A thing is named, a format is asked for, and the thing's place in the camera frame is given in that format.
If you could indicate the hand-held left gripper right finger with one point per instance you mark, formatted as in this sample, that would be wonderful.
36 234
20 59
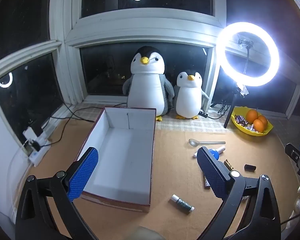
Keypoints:
212 172

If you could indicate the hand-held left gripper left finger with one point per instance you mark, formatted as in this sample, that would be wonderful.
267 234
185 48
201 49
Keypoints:
83 172

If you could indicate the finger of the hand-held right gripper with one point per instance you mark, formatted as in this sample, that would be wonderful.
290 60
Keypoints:
293 152

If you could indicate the wooden clothespin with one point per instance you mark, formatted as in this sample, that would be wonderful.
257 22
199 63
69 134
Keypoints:
228 165

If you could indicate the blue round lid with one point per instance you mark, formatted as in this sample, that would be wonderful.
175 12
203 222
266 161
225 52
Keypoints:
213 153

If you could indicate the white lip balm tube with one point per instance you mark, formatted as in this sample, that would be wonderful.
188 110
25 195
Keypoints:
221 149

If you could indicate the small black case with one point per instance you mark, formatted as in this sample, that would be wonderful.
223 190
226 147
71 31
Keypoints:
250 167

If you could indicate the green glue stick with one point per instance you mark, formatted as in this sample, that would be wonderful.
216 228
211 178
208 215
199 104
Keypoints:
182 203

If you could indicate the white cardboard box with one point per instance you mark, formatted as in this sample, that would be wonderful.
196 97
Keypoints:
125 155

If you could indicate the metal spoon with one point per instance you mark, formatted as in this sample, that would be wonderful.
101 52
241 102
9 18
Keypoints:
194 142

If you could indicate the brown mat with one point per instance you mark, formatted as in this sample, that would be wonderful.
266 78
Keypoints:
170 180

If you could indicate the white power strip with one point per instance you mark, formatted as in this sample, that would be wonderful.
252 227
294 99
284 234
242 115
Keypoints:
40 152

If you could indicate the wrapped candy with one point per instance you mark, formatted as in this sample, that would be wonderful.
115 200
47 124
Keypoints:
240 120
251 128

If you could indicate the checked cloth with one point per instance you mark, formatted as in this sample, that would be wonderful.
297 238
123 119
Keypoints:
180 125

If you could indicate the black plugged power adapter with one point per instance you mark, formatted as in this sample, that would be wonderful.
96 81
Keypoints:
38 129

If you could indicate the yellow fruit bowl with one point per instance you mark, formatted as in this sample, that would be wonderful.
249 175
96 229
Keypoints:
236 111

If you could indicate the white plugged power adapter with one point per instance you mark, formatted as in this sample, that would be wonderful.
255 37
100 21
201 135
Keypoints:
30 133

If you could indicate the small penguin plush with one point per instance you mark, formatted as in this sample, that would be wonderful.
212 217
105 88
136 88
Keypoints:
188 100

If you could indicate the large penguin plush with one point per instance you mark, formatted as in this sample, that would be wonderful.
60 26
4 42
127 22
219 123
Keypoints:
145 92

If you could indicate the white window frame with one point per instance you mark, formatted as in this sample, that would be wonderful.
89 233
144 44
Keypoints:
145 25

